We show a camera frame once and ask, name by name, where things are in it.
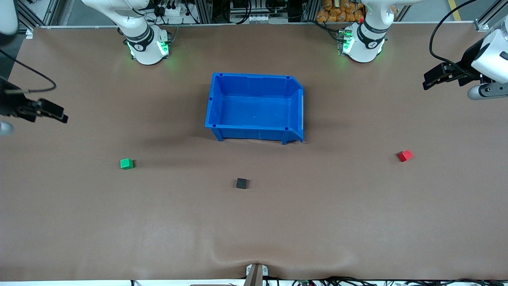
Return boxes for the orange snack bags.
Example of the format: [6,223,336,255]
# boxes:
[316,0,366,23]

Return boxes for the brown table mat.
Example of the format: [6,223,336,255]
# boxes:
[0,22,508,281]

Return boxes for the white power strip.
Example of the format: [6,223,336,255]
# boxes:
[158,3,194,19]

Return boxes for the blue plastic storage bin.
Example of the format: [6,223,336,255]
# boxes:
[205,72,304,145]

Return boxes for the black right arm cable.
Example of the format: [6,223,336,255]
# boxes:
[0,48,57,94]

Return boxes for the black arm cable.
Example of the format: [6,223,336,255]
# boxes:
[0,48,57,94]
[429,0,479,78]

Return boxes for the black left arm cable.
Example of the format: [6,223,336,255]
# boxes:
[429,0,479,78]

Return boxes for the aluminium frame profile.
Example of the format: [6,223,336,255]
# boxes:
[474,0,508,32]
[16,0,61,31]

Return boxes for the black cable bundle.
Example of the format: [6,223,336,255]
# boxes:
[292,276,508,286]

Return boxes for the grey metal camera bracket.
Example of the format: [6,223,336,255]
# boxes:
[245,263,269,286]

